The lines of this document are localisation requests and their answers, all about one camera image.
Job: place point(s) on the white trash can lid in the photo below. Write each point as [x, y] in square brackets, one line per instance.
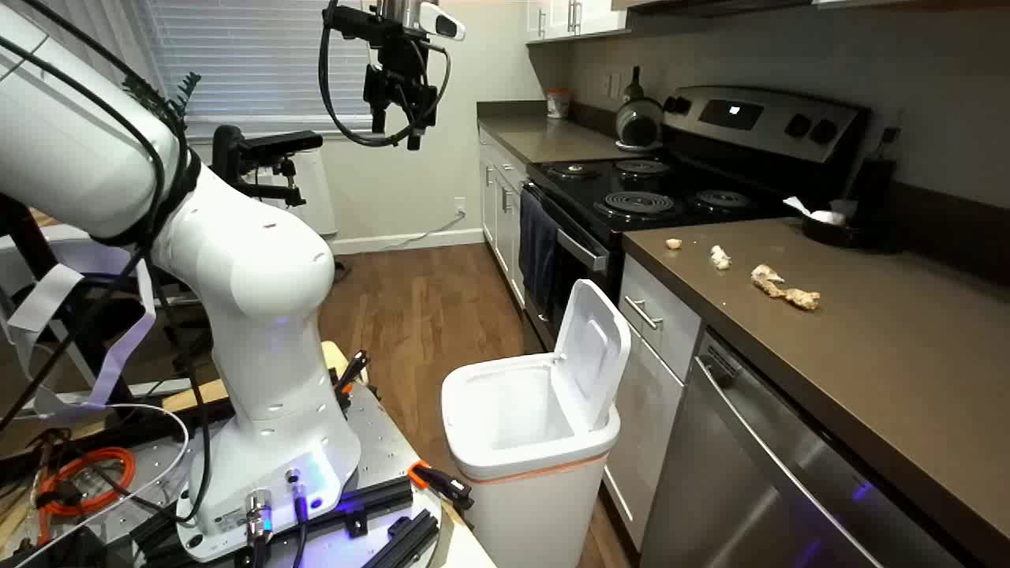
[593, 350]

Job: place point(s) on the white wall cabinets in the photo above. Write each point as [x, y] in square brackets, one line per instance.
[571, 15]

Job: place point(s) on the white crumpled paper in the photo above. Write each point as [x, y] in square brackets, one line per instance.
[814, 212]

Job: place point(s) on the white cabinet with drawer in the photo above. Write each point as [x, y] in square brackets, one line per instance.
[651, 399]

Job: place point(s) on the stainless steel dishwasher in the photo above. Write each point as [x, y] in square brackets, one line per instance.
[759, 484]

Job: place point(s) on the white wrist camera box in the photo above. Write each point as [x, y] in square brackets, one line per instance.
[442, 19]

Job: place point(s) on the black clamp bar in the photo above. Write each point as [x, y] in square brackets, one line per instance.
[380, 495]
[404, 536]

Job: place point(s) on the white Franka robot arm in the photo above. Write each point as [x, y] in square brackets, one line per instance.
[253, 272]

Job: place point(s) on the medium beige food scrap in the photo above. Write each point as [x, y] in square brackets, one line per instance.
[720, 257]

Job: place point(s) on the long white kitchen cabinet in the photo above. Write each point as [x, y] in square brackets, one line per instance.
[501, 208]

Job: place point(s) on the green potted plant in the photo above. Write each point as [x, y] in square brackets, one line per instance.
[187, 93]

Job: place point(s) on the tiny beige food scrap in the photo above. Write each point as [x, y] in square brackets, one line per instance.
[672, 242]

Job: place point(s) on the dark blue dish towel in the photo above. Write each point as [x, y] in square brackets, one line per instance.
[537, 254]

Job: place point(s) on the small black clamp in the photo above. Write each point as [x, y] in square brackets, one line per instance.
[350, 377]

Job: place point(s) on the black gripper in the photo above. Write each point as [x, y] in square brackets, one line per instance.
[398, 65]

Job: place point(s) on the large beige food scrap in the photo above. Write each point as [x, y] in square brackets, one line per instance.
[782, 287]

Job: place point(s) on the white trash can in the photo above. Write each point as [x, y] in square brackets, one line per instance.
[525, 474]

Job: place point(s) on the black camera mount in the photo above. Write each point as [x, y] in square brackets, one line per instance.
[257, 152]

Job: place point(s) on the black stainless steel stove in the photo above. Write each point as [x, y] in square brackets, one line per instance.
[631, 200]

